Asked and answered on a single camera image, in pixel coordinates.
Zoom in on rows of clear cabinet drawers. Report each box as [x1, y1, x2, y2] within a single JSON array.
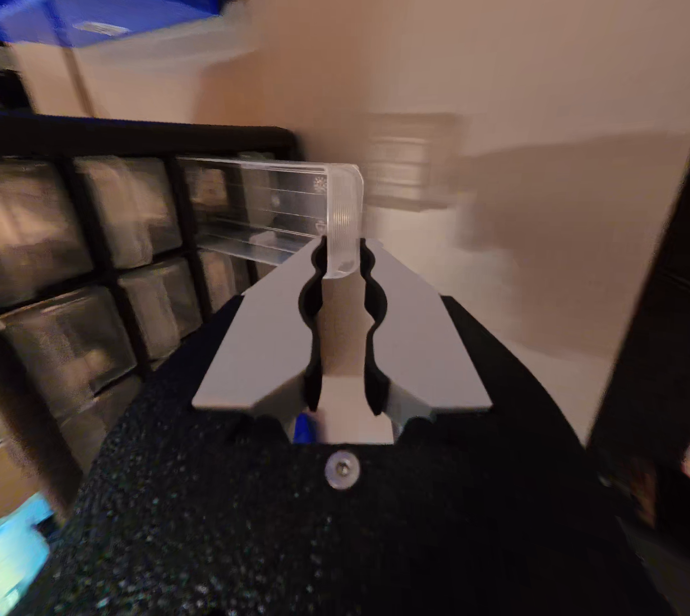
[[0, 155, 281, 423]]

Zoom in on clear plastic drawer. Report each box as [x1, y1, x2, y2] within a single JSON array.
[[177, 156, 365, 280]]

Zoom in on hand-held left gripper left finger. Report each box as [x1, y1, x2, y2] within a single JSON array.
[[191, 237, 328, 434]]

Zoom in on black drawer cabinet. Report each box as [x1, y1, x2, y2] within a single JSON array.
[[0, 110, 304, 471]]

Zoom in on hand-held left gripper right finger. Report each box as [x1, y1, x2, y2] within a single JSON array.
[[358, 237, 493, 437]]

